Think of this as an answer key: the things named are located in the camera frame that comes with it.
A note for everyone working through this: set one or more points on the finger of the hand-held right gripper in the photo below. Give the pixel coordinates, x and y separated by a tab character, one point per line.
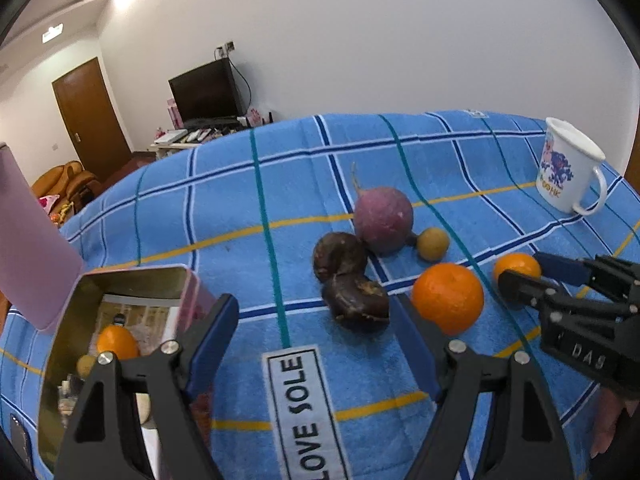
560	265
520	285

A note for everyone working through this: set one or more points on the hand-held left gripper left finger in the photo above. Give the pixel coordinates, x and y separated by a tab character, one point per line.
210	340

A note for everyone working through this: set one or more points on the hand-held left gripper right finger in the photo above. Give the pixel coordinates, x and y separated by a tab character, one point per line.
417	350

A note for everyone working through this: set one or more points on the small orange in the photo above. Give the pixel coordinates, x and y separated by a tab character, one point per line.
515	262
117	342

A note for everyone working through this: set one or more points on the large orange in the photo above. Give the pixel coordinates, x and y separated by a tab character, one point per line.
447	297

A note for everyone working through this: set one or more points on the dark brown water chestnut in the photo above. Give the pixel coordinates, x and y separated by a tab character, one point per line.
340	255
355	300

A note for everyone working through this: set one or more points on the pink tin box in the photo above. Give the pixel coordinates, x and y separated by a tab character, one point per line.
145	280

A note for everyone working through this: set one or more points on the small brown longan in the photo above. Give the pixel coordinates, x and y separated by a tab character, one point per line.
86	366
434	244

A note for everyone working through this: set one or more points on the round purple radish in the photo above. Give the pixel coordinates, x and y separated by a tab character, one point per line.
382	220

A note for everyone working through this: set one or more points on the person's right hand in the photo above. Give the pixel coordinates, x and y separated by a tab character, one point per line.
607	420

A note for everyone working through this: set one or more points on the printed paper leaflet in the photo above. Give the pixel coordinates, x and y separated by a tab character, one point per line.
150	320

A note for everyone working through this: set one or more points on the white floral print mug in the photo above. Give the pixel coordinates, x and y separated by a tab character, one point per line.
560	180

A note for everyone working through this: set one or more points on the brown wooden door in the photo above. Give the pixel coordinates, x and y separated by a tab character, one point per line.
632	155
90	120

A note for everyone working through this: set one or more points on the blue checked blanket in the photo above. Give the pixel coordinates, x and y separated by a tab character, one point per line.
300	185

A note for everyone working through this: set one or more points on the white television stand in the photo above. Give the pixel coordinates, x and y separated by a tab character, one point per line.
172	151

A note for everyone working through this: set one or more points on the pink tin lid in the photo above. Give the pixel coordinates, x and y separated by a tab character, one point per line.
30	250

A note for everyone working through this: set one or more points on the white set-top box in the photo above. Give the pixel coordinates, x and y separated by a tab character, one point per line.
170	137

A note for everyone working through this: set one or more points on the pink floral cushion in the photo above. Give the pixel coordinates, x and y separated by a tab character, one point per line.
49	202

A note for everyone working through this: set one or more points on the brown leather sofa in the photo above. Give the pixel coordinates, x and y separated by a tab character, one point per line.
65	180

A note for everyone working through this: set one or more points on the small pink ornament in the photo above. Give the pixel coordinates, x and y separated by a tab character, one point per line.
254	117

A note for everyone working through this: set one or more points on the black router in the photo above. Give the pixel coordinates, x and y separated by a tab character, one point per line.
268	118

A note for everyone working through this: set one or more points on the black flat television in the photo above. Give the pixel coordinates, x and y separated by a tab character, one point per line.
205	90

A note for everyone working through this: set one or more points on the square ceiling light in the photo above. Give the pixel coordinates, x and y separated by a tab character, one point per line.
52	33

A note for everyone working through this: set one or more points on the wall socket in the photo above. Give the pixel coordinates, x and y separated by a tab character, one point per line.
225	49

